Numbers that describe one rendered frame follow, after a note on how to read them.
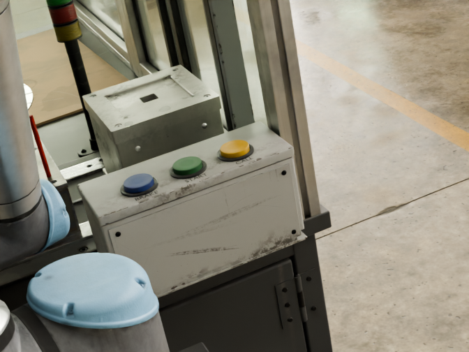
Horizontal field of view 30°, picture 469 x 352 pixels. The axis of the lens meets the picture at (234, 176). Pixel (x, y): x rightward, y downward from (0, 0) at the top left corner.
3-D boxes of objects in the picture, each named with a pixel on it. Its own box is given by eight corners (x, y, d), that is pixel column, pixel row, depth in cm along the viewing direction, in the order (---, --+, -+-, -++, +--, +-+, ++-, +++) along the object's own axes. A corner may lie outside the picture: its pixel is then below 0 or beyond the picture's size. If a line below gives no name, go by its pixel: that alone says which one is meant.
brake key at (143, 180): (150, 182, 118) (147, 170, 117) (160, 194, 115) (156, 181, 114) (122, 192, 117) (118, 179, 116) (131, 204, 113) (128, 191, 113)
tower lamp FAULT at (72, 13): (74, 14, 154) (69, -3, 153) (80, 19, 150) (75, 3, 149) (49, 21, 153) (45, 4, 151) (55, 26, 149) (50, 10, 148)
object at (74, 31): (78, 31, 156) (74, 15, 154) (85, 37, 152) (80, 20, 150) (54, 38, 154) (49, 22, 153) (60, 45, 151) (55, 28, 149)
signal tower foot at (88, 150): (119, 138, 166) (116, 126, 165) (124, 144, 163) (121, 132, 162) (76, 153, 164) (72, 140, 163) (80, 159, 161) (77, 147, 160)
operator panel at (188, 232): (275, 207, 134) (259, 119, 127) (308, 239, 125) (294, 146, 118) (102, 273, 126) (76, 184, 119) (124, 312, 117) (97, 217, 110)
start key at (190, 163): (197, 165, 120) (195, 152, 119) (209, 177, 117) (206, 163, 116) (171, 175, 119) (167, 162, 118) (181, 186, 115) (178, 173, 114)
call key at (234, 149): (243, 149, 122) (241, 136, 121) (255, 159, 118) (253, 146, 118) (218, 158, 121) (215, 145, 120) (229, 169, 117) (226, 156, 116)
